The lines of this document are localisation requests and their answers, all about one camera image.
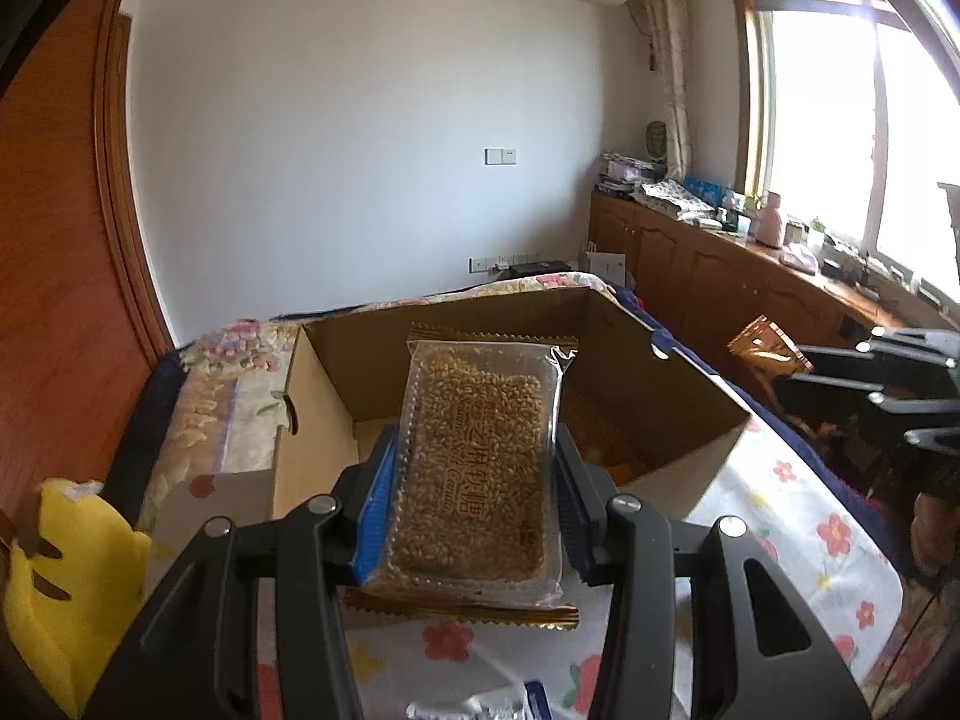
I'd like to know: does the wooden wardrobe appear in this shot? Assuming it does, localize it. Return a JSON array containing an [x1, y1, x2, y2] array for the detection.
[[0, 0, 181, 541]]

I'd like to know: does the clear sesame candy packet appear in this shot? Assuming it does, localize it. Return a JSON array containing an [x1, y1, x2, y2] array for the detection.
[[341, 322, 582, 629]]

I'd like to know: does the pink bottle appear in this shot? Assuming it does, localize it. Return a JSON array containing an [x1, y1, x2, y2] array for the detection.
[[754, 191, 785, 248]]

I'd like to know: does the orange foil snack packet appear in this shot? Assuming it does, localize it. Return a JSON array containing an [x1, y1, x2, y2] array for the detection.
[[727, 313, 815, 385]]

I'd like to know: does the folded patterned cloth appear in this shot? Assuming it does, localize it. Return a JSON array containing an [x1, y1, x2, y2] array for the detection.
[[634, 178, 713, 222]]

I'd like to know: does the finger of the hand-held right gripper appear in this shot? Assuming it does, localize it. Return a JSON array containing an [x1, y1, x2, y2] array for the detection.
[[795, 326, 960, 374], [772, 375, 960, 455]]

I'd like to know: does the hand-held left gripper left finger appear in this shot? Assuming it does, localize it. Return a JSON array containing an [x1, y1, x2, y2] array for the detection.
[[90, 424, 398, 720]]

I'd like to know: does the long wooden cabinet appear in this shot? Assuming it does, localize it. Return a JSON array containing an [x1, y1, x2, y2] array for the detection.
[[589, 191, 960, 410]]

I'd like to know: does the white router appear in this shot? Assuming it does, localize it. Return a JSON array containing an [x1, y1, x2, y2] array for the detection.
[[585, 240, 627, 280]]

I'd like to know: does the brown cardboard box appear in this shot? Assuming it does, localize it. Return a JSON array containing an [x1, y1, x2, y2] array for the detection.
[[271, 286, 752, 533]]

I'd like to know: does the large window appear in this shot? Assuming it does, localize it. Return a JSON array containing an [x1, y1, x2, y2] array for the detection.
[[727, 0, 960, 301]]

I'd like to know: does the white flower print bed sheet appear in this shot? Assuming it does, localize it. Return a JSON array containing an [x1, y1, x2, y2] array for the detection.
[[255, 427, 905, 720]]

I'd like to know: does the grey silver snack packet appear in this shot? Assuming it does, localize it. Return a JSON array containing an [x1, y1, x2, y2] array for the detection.
[[407, 694, 527, 720]]

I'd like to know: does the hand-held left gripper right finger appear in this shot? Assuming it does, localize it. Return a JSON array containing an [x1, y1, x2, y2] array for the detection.
[[553, 424, 875, 720]]

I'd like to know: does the patterned beige curtain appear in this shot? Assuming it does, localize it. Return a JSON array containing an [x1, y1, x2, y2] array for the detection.
[[637, 0, 695, 181]]

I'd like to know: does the yellow plush toy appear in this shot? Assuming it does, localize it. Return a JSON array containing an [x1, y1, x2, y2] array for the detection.
[[0, 478, 151, 698]]

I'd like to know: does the stack of purple boxes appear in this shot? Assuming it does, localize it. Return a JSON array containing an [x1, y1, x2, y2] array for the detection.
[[596, 154, 665, 200]]

